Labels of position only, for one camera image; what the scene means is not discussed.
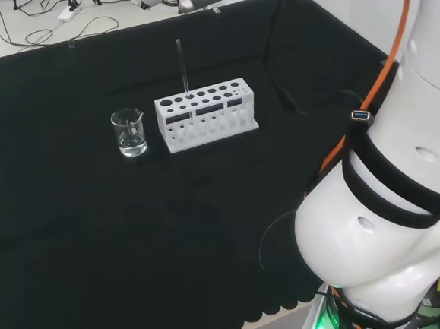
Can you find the white base with green light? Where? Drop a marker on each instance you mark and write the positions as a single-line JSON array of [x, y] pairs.
[[320, 322]]

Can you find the clear glass rod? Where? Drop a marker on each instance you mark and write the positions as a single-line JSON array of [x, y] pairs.
[[182, 68]]

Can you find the white power strip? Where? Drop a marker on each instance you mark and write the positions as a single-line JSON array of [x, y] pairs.
[[68, 14]]

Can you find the black bench cloth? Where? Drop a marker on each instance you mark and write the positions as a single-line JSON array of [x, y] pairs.
[[95, 220]]

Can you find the clear glass beaker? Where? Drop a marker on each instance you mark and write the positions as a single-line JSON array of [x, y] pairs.
[[129, 135]]

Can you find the white test tube rack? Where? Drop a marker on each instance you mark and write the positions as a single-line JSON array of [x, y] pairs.
[[200, 105]]

